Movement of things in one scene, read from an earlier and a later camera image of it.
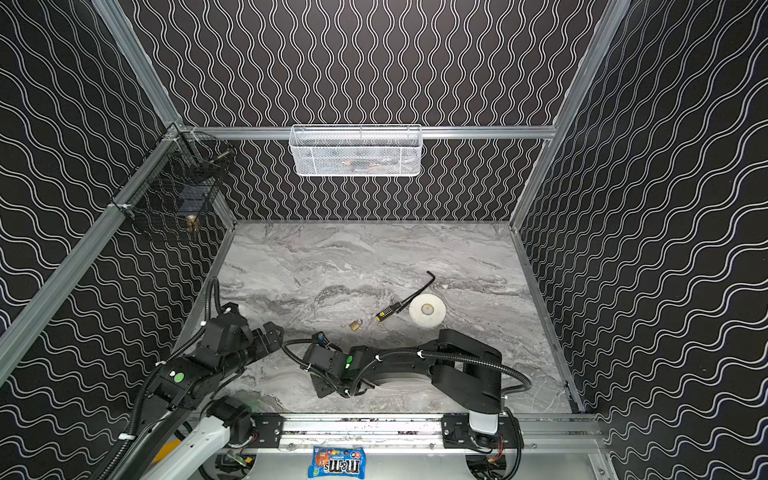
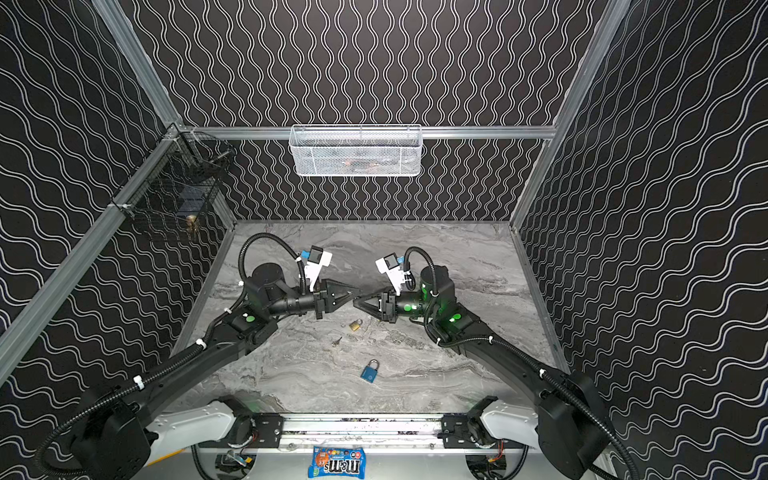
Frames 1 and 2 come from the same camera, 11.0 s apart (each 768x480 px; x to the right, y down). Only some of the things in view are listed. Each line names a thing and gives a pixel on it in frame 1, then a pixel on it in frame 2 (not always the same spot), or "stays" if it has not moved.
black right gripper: (320, 369) to (386, 306)
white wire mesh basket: (356, 150) stays
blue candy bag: (338, 462) stays
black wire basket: (179, 181) stays
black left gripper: (261, 341) to (321, 300)
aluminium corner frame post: (129, 45) stays
